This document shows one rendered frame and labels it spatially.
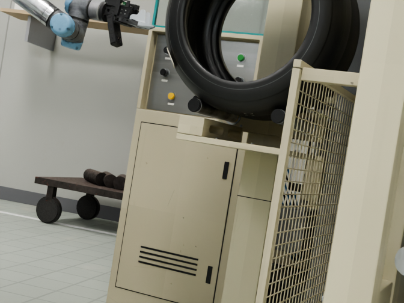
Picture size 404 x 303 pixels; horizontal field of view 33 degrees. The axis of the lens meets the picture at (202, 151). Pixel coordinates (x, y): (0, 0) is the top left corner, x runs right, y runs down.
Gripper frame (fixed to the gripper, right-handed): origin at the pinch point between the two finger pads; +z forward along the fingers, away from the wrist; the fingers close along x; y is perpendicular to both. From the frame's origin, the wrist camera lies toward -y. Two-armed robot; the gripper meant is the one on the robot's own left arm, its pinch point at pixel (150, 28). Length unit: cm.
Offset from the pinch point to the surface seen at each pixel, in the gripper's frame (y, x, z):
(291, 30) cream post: 13, 28, 39
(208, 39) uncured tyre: 2.2, 15.6, 14.8
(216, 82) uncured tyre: -13.1, -12.7, 34.9
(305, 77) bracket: -9, -57, 75
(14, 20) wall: 12, 309, -327
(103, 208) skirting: -130, 327, -190
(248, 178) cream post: -42, 28, 39
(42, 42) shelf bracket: -1, 294, -276
